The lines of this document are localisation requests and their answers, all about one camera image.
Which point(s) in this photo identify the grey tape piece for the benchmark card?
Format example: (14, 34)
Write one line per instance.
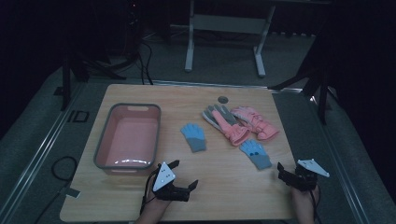
(72, 192)

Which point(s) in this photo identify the white desk frame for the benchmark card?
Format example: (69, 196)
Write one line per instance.
(229, 24)

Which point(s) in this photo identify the person's left hand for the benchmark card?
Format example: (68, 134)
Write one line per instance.
(153, 203)

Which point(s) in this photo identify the metal floor rail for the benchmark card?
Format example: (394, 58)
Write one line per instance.
(339, 161)
(218, 84)
(40, 155)

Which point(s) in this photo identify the blue grey glove with dots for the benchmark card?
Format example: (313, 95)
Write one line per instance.
(257, 154)

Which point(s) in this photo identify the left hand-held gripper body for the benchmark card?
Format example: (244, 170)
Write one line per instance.
(169, 190)

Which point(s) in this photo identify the person's right hand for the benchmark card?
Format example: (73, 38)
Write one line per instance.
(303, 199)

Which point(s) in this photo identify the pink glove with grey palm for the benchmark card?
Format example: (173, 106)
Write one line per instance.
(229, 126)

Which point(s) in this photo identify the plain blue and grey glove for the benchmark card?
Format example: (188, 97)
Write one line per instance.
(193, 137)

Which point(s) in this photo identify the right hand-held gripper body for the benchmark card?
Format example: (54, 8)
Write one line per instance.
(303, 175)

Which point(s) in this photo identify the pink padded glove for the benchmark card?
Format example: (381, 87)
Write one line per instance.
(257, 123)

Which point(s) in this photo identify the pink basin with grey rim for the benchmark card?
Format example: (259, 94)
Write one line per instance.
(129, 138)

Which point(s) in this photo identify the black stand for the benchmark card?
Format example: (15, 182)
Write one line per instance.
(79, 70)
(316, 84)

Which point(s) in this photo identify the grey round table grommet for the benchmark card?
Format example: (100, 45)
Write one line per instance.
(223, 100)

